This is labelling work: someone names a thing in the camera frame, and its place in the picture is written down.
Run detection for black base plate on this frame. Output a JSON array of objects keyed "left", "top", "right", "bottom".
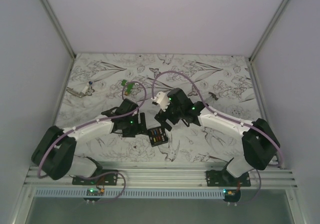
[
  {"left": 72, "top": 169, "right": 119, "bottom": 186},
  {"left": 205, "top": 169, "right": 251, "bottom": 187}
]

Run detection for green connector part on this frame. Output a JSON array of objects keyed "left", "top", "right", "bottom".
[{"left": 121, "top": 80, "right": 135, "bottom": 96}]

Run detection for right small circuit board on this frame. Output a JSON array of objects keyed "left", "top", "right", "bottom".
[{"left": 223, "top": 189, "right": 241, "bottom": 198}]

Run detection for floral patterned table mat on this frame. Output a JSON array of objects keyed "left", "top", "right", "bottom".
[{"left": 56, "top": 54, "right": 261, "bottom": 163}]

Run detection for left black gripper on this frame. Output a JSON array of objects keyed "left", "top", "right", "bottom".
[{"left": 122, "top": 112, "right": 148, "bottom": 138}]

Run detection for left aluminium frame post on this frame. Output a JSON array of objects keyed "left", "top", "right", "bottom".
[{"left": 39, "top": 0, "right": 77, "bottom": 59}]

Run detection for left small circuit board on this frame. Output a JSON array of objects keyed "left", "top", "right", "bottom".
[{"left": 86, "top": 188, "right": 105, "bottom": 196}]

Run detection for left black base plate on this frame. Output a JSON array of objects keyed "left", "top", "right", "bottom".
[{"left": 72, "top": 169, "right": 119, "bottom": 186}]

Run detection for grey slotted cable duct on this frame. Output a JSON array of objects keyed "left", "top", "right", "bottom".
[{"left": 34, "top": 187, "right": 224, "bottom": 199}]

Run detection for small circuit board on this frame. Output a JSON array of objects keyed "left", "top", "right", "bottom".
[
  {"left": 223, "top": 189, "right": 241, "bottom": 198},
  {"left": 86, "top": 188, "right": 105, "bottom": 196}
]

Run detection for hammer with black handle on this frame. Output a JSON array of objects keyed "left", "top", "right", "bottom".
[{"left": 204, "top": 92, "right": 218, "bottom": 103}]

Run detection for black fuse box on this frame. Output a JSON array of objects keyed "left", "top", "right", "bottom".
[{"left": 147, "top": 127, "right": 169, "bottom": 147}]

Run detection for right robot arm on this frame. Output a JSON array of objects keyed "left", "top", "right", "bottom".
[{"left": 152, "top": 88, "right": 280, "bottom": 186}]

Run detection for aluminium rail beam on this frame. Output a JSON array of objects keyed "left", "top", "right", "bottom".
[{"left": 23, "top": 165, "right": 300, "bottom": 189}]

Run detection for right aluminium frame post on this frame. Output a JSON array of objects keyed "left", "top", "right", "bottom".
[{"left": 248, "top": 0, "right": 300, "bottom": 62}]

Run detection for aluminium frame post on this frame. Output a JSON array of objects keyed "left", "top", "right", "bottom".
[
  {"left": 248, "top": 0, "right": 300, "bottom": 62},
  {"left": 39, "top": 0, "right": 77, "bottom": 59}
]

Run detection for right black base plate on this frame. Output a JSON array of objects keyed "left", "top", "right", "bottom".
[{"left": 205, "top": 169, "right": 251, "bottom": 187}]

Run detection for metal bracket with blue knob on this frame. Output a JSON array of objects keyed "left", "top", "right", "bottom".
[{"left": 66, "top": 81, "right": 95, "bottom": 98}]

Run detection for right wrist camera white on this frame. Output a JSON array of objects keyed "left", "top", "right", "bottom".
[{"left": 152, "top": 92, "right": 170, "bottom": 112}]

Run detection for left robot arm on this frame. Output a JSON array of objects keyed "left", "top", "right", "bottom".
[{"left": 31, "top": 99, "right": 144, "bottom": 185}]

